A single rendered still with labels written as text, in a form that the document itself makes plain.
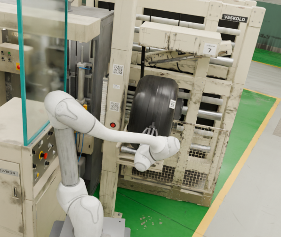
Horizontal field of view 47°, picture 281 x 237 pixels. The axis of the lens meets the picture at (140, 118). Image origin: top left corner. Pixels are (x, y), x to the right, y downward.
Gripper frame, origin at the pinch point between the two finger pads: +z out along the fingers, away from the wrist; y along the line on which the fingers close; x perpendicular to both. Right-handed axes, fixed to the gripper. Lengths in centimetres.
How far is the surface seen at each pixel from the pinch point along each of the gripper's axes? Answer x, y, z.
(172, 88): -17.2, -8.2, 26.3
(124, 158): 44, 20, 12
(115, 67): -24, 34, 27
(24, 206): 32, 64, -61
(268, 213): 135, -128, 73
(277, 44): 224, -283, 873
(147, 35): -41, 18, 56
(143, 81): -17.7, 13.6, 27.7
